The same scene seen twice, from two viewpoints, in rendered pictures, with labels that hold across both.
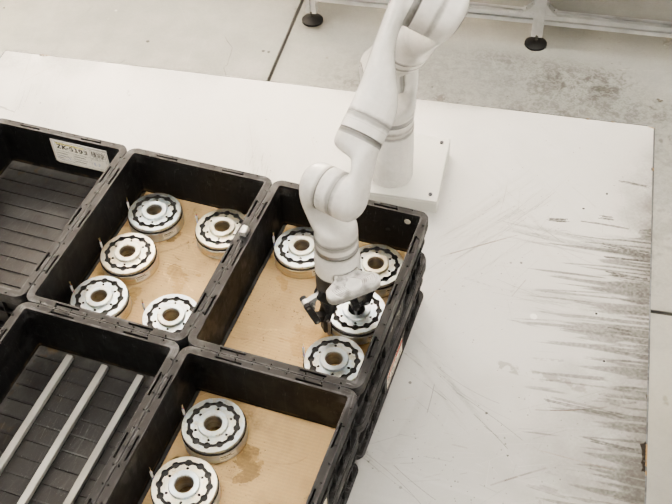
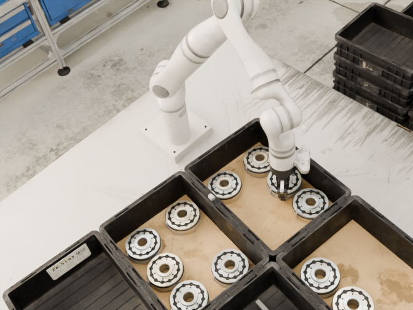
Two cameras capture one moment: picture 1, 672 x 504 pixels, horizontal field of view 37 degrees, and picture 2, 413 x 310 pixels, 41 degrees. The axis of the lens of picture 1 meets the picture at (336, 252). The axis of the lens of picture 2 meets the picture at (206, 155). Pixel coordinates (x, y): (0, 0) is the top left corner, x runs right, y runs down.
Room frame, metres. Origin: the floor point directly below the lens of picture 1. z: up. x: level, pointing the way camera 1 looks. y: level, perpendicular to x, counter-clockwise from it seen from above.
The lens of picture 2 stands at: (0.63, 0.85, 2.21)
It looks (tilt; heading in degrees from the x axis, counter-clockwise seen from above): 50 degrees down; 310
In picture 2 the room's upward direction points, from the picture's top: 12 degrees counter-clockwise
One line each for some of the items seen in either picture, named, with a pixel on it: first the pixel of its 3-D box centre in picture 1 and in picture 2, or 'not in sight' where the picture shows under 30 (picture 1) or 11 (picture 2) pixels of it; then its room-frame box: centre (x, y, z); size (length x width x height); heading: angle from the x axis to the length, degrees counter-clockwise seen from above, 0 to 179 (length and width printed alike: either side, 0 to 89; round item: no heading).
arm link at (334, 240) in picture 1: (329, 208); (278, 130); (1.08, 0.01, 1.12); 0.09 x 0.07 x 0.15; 53
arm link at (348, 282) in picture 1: (341, 261); (289, 153); (1.06, -0.01, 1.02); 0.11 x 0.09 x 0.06; 22
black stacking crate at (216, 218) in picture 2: (160, 259); (184, 253); (1.22, 0.32, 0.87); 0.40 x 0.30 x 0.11; 159
